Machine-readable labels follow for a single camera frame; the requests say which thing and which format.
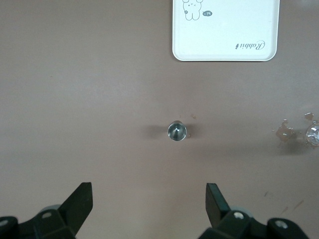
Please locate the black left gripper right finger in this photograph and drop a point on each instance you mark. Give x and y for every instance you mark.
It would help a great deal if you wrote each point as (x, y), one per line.
(216, 209)

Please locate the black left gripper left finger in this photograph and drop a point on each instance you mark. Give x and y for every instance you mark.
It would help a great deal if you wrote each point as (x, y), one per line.
(72, 211)

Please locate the small steel measuring cup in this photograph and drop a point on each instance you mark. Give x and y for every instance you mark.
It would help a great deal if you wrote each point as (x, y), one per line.
(177, 131)

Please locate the clear wine glass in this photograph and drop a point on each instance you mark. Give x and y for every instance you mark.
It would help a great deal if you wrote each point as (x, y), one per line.
(313, 133)

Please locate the white rabbit print tray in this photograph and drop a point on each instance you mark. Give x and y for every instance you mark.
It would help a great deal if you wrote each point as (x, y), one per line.
(224, 30)

